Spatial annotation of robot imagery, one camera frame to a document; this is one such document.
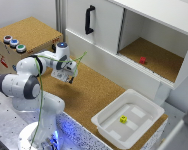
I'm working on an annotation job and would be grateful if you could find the red button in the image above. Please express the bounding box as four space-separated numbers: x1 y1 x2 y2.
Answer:
3 34 13 45

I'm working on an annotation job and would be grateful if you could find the yellow block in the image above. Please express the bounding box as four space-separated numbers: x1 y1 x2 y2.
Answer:
119 115 128 125

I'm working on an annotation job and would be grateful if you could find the green button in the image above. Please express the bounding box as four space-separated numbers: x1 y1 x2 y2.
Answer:
15 43 27 54

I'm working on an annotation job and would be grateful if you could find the pink block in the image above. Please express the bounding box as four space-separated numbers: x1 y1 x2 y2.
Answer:
138 56 148 65

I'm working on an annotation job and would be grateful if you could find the white sliding door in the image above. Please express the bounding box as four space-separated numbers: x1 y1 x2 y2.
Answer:
66 0 125 55

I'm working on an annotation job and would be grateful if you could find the white cabinet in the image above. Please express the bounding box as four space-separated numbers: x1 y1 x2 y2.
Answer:
64 0 188 108

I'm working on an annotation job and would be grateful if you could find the black door handle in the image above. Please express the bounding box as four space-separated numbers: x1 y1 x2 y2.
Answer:
84 4 96 36

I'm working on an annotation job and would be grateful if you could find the green cable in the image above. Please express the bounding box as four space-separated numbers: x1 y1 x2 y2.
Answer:
28 50 89 150

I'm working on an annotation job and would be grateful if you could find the blue button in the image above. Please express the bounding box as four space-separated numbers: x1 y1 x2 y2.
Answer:
9 38 20 49

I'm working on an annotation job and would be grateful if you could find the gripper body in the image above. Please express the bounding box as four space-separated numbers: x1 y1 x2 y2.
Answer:
50 60 79 83

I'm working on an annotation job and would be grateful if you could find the white plastic box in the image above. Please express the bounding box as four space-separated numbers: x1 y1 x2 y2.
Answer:
90 88 166 150

